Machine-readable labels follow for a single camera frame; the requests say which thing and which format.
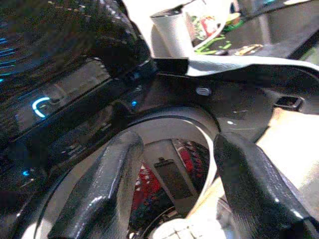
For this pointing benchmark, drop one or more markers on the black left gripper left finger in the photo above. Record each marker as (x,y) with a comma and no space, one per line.
(99,199)

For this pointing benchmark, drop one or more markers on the pump bottle red label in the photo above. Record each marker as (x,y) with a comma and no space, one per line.
(208,25)

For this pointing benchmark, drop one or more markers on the small colourful cup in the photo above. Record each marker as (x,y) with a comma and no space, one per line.
(234,21)

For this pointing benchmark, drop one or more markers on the black washing machine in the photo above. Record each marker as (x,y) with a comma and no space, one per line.
(74,74)

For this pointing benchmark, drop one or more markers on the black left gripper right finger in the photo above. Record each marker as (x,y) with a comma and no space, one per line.
(254,199)

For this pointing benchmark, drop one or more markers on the triangle patterned cloth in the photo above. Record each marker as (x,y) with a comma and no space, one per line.
(147,179)

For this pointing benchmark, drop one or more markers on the beige towel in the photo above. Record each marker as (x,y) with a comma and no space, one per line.
(294,139)

